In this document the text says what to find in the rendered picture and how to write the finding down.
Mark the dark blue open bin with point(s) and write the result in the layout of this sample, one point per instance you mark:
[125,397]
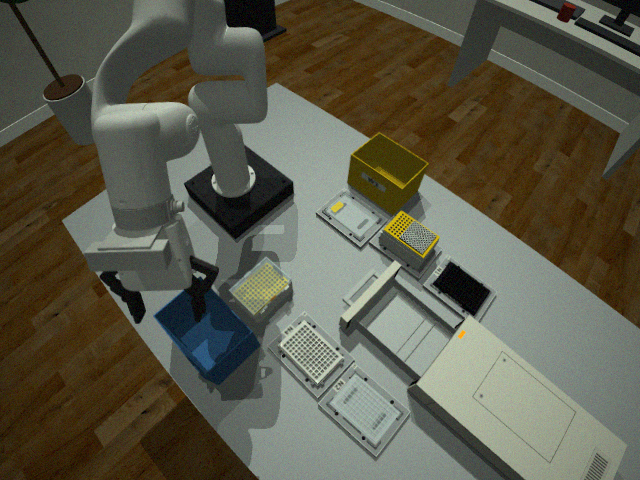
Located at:
[209,341]

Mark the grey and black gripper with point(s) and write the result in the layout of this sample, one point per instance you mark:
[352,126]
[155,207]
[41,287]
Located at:
[179,275]

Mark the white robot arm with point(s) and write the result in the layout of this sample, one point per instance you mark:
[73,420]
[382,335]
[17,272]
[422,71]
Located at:
[136,144]

